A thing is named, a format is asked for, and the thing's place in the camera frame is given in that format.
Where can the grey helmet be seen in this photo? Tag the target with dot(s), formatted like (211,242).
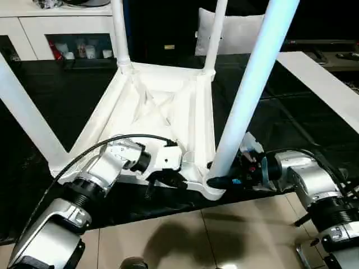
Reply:
(87,2)

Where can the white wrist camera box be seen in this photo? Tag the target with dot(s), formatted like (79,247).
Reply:
(165,157)
(251,144)

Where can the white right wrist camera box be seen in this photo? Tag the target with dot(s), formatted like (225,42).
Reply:
(251,144)

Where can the black metal stand leg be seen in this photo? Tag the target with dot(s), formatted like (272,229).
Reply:
(301,220)

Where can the white sideboard with glass doors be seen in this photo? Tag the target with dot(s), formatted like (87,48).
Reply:
(42,25)

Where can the white flat panel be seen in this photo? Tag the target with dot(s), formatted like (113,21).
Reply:
(317,81)

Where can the black bar with red mark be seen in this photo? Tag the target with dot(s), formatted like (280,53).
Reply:
(322,42)

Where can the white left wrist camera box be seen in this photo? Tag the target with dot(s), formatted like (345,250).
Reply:
(165,157)

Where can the grey cushion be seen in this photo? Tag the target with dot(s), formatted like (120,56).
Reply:
(241,33)

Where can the black cabinet with gold label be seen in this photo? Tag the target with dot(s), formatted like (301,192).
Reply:
(160,28)

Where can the white plastic table top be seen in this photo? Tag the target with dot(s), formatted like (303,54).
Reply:
(126,112)

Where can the black quilted mat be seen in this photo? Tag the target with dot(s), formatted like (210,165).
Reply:
(294,126)

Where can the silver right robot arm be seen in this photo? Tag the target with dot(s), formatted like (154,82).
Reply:
(314,179)

